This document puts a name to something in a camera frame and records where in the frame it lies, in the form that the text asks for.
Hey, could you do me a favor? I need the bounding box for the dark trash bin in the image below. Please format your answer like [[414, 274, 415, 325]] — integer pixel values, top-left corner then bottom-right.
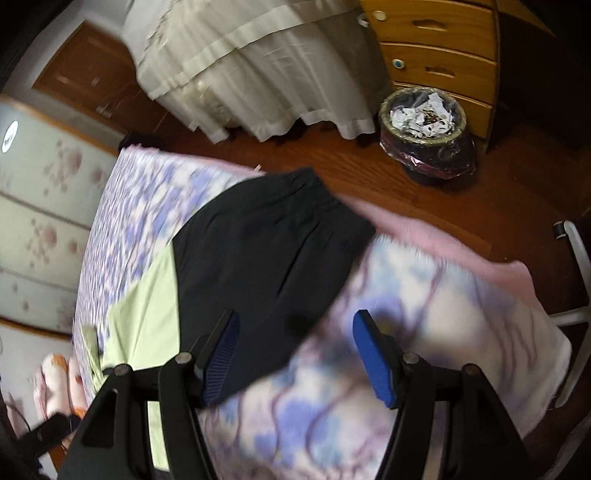
[[379, 87, 476, 185]]

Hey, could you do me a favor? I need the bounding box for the white curtain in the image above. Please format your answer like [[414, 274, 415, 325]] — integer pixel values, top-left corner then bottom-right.
[[122, 0, 393, 144]]

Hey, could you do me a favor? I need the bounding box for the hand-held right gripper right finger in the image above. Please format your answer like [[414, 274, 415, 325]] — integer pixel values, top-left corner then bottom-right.
[[352, 310, 536, 480]]

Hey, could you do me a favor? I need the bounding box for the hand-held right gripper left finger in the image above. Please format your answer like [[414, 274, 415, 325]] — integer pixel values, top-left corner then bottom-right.
[[58, 308, 242, 480]]

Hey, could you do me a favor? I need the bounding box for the crumpled white paper waste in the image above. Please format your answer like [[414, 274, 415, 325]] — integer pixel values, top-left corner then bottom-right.
[[390, 91, 455, 137]]

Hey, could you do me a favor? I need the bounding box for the floral wardrobe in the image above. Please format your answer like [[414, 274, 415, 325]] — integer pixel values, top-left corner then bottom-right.
[[0, 95, 123, 342]]

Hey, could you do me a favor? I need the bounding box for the wooden drawer cabinet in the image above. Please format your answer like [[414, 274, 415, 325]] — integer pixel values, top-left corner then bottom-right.
[[358, 0, 502, 141]]

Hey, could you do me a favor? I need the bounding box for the floral fleece blanket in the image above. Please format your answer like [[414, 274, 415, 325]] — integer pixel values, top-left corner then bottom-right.
[[71, 144, 573, 480]]

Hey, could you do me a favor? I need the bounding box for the wooden door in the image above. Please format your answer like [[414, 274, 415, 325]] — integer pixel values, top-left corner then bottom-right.
[[32, 21, 139, 134]]

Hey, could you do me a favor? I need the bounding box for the black and green jacket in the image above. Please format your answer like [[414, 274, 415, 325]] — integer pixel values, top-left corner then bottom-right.
[[81, 167, 377, 472]]

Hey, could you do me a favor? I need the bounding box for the pink bear print quilt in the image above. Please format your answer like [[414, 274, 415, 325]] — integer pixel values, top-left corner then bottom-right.
[[32, 353, 88, 421]]

